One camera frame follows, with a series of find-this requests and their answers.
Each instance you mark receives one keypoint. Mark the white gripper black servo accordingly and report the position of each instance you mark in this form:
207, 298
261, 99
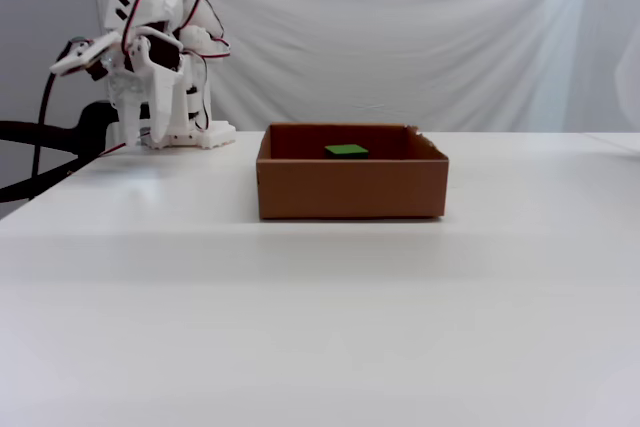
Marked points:
161, 92

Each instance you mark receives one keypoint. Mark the green cube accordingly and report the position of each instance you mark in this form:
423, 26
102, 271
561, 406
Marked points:
346, 150

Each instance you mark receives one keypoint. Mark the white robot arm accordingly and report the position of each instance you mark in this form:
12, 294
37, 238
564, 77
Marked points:
155, 2

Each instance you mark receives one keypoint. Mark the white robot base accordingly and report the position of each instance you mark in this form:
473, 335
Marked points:
200, 136

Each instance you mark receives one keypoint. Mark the brown cardboard box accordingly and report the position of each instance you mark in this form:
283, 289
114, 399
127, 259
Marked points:
350, 187

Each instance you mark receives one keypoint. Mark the white backdrop cloth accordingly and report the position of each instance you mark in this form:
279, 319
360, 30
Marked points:
400, 42

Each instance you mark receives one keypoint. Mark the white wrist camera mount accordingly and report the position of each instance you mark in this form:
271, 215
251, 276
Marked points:
82, 54

